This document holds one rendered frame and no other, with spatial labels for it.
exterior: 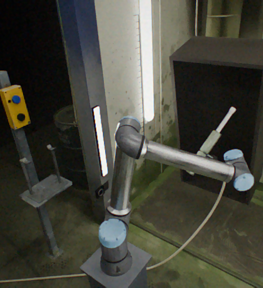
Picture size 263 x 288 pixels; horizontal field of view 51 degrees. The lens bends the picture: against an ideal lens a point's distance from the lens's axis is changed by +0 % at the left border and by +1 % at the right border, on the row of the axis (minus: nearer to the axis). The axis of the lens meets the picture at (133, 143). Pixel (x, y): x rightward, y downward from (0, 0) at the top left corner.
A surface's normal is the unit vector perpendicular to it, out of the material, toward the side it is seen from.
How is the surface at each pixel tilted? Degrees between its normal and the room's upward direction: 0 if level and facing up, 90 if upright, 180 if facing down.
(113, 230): 5
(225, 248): 0
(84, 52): 90
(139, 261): 0
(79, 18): 90
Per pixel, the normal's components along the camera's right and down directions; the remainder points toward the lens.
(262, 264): -0.06, -0.87
